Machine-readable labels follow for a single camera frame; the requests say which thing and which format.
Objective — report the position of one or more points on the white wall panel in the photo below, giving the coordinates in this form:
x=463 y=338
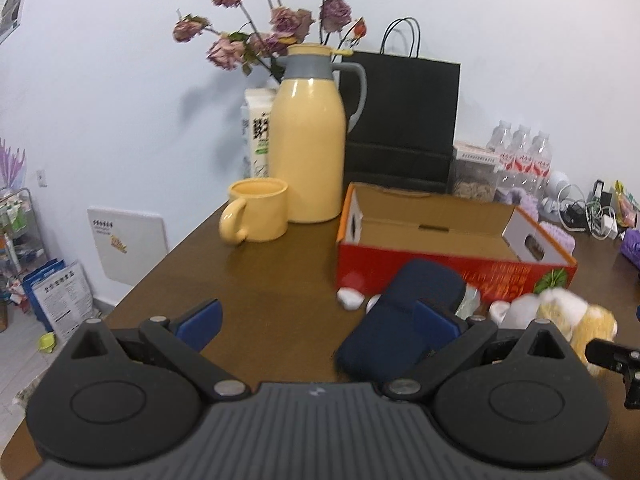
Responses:
x=130 y=245

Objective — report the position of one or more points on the colourful snack packet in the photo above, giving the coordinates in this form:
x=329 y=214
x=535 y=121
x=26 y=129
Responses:
x=627 y=205

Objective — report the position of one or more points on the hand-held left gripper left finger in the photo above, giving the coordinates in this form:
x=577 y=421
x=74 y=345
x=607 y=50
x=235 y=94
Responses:
x=202 y=322

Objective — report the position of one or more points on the white charger plug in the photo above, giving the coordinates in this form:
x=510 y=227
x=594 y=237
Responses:
x=609 y=226

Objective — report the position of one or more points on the white round camera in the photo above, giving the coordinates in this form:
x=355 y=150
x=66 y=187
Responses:
x=557 y=185

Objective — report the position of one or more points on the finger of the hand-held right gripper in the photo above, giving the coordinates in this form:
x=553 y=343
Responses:
x=607 y=352

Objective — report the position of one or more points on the navy blue pouch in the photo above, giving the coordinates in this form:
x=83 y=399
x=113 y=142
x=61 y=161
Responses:
x=385 y=330

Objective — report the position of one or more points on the yellow mug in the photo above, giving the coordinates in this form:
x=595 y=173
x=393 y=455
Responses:
x=260 y=215

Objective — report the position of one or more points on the purple plastic object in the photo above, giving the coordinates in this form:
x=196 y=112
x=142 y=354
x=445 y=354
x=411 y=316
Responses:
x=631 y=245

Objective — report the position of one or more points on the yellow thermos jug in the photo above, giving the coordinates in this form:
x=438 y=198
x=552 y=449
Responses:
x=305 y=150

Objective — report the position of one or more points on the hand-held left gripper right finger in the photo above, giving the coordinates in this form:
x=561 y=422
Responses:
x=435 y=322

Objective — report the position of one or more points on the blue printed bag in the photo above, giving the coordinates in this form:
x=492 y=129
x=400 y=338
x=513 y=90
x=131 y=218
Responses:
x=60 y=300

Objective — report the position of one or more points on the purple fluffy headband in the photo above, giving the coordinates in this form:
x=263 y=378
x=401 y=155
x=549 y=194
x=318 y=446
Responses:
x=520 y=200

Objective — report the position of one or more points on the white and yellow plush toy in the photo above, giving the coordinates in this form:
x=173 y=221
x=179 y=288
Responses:
x=590 y=325

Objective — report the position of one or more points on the dried pink rose bouquet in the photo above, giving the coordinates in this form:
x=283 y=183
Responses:
x=287 y=20

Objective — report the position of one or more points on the red cardboard box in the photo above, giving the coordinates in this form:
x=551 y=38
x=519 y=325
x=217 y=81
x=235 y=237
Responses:
x=400 y=265

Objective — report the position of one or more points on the wall poster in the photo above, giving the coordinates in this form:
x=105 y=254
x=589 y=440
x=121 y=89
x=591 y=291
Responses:
x=14 y=7

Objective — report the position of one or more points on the white wall socket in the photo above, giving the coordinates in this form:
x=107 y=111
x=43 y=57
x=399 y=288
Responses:
x=42 y=178

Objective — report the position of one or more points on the purple dried flower bunch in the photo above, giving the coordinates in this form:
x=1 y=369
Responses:
x=12 y=165

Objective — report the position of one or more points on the black paper bag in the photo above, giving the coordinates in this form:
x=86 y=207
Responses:
x=400 y=110

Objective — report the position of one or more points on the purple fluffy cloth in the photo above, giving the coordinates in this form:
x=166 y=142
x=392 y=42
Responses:
x=557 y=237

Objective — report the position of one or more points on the clear seed storage container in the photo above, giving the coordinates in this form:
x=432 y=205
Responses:
x=475 y=180

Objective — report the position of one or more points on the metal storage rack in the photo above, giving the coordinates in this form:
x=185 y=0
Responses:
x=20 y=230

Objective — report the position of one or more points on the small black device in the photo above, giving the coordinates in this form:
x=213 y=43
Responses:
x=602 y=192

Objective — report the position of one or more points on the white milk carton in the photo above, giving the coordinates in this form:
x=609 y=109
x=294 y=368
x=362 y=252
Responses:
x=255 y=130

